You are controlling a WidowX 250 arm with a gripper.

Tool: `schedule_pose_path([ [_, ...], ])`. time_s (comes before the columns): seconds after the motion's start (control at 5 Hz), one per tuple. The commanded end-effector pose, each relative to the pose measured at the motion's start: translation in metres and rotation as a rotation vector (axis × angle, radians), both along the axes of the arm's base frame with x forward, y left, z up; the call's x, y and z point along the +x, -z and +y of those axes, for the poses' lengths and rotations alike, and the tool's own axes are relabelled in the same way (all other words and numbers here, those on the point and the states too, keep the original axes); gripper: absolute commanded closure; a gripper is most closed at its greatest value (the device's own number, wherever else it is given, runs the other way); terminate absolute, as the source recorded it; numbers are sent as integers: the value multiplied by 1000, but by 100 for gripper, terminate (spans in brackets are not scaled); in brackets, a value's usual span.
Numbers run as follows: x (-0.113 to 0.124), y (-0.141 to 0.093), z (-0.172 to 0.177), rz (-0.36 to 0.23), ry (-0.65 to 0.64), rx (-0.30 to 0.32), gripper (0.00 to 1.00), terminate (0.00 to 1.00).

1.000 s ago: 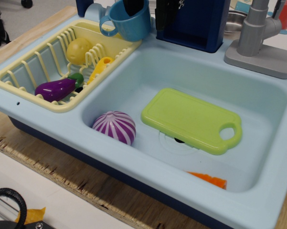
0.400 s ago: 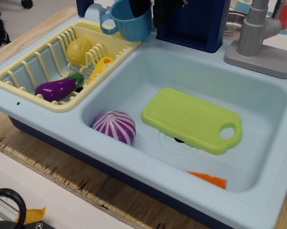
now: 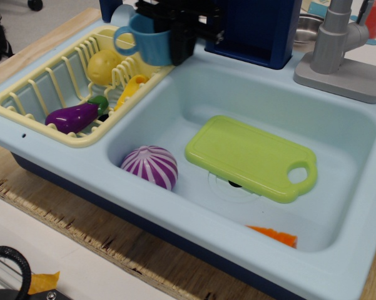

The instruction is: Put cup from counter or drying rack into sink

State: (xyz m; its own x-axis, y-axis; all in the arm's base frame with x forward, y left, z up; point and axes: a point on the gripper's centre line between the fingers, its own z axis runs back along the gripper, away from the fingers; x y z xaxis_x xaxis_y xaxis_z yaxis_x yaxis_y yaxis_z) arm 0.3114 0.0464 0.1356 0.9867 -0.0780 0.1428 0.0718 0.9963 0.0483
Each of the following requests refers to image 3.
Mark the yellow toy potato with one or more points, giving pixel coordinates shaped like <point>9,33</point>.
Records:
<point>100,67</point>

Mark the black chair wheel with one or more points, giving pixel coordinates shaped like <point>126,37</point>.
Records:
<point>35,5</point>

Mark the orange toy carrot piece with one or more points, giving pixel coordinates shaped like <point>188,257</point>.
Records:
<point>285,238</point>

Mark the blue plastic cup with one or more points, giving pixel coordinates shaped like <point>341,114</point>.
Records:
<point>153,47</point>

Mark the yellow toy utensil handle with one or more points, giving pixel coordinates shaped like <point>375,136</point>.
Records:
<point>132,86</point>

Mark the metal bowl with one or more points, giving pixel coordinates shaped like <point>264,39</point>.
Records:
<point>307,28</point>

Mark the purple striped toy onion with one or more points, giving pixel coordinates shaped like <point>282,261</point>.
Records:
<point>154,164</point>

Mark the green plastic cutting board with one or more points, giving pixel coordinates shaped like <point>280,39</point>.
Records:
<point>258,161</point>

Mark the purple toy eggplant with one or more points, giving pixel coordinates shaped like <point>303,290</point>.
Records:
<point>74,119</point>

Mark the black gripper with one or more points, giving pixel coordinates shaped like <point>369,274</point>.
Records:
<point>186,20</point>

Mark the dark blue box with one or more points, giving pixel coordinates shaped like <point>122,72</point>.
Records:
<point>258,32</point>

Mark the red plastic cup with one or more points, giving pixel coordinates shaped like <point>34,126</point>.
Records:
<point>371,22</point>

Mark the cream plastic drying rack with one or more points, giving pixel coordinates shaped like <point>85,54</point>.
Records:
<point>62,81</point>

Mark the grey toy faucet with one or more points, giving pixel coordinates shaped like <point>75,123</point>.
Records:
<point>326,68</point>

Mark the light blue toy sink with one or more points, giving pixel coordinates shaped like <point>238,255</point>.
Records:
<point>335,222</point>

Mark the yellow tape piece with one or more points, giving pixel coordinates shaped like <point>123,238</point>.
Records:
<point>43,282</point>

